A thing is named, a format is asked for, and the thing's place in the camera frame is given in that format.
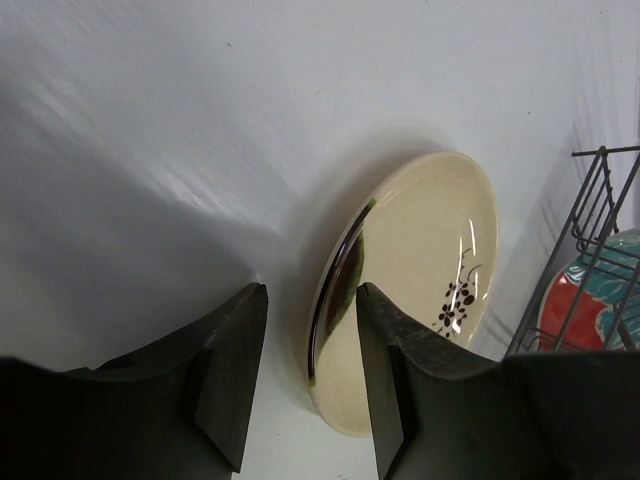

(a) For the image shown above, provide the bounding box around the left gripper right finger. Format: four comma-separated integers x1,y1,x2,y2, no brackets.
356,283,639,479

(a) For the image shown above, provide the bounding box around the cream plate with flower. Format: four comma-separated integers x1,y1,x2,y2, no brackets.
307,151,499,437

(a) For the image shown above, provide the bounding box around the red and teal plate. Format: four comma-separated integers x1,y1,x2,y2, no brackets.
534,229,639,351

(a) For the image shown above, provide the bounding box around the wire dish rack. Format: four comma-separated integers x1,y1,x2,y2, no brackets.
508,146,639,354

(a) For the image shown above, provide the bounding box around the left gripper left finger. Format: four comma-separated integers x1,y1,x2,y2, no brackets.
1,283,268,479

